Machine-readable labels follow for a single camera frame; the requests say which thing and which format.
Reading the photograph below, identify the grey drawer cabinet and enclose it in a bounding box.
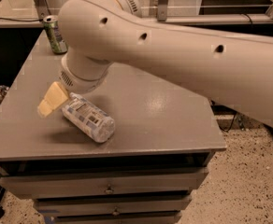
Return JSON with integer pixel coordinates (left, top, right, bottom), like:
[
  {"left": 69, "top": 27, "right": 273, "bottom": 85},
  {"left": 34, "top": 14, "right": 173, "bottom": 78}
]
[{"left": 0, "top": 36, "right": 225, "bottom": 224}]

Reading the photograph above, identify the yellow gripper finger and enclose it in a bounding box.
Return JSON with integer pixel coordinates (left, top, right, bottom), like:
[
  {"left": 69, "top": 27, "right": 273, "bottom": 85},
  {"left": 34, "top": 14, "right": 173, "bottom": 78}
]
[{"left": 37, "top": 81, "right": 69, "bottom": 118}]

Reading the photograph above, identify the green soda can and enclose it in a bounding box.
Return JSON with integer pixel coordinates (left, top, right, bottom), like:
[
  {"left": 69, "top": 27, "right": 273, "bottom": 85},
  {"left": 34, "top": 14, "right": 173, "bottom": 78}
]
[{"left": 43, "top": 15, "right": 67, "bottom": 54}]

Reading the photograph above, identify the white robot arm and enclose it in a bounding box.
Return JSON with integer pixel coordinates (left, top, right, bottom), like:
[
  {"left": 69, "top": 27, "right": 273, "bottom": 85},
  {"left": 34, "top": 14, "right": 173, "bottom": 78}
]
[{"left": 58, "top": 0, "right": 273, "bottom": 127}]

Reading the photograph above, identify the bottom grey drawer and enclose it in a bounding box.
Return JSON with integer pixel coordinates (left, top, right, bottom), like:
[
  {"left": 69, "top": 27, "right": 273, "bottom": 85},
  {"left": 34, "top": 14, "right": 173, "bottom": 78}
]
[{"left": 54, "top": 211, "right": 181, "bottom": 224}]

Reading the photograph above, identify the top grey drawer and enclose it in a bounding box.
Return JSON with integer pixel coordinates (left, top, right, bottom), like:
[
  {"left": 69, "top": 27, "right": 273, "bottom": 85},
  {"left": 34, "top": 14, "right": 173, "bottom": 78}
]
[{"left": 0, "top": 168, "right": 208, "bottom": 199}]

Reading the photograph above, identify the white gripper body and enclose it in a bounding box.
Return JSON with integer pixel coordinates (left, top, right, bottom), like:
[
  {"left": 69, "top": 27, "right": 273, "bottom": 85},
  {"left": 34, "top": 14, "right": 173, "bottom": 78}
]
[{"left": 59, "top": 49, "right": 112, "bottom": 94}]

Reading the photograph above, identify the grey drawer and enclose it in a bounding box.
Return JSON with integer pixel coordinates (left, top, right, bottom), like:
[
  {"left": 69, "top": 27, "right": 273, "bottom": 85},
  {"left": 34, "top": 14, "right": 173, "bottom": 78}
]
[
  {"left": 0, "top": 168, "right": 208, "bottom": 199},
  {"left": 34, "top": 194, "right": 191, "bottom": 217},
  {"left": 54, "top": 211, "right": 181, "bottom": 224}
]

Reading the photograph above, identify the clear blue-labelled plastic bottle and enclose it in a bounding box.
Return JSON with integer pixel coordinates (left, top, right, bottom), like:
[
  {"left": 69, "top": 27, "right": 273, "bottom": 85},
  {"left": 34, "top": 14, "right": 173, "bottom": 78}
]
[{"left": 62, "top": 93, "right": 116, "bottom": 143}]

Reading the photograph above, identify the middle grey drawer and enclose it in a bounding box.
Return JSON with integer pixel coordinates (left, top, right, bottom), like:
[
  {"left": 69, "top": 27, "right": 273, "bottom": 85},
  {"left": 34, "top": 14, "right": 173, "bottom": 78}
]
[{"left": 34, "top": 194, "right": 191, "bottom": 217}]

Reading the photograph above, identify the metal railing frame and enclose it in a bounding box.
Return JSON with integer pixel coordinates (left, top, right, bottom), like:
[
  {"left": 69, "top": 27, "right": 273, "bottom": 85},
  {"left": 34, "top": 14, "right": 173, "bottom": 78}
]
[{"left": 0, "top": 0, "right": 273, "bottom": 30}]

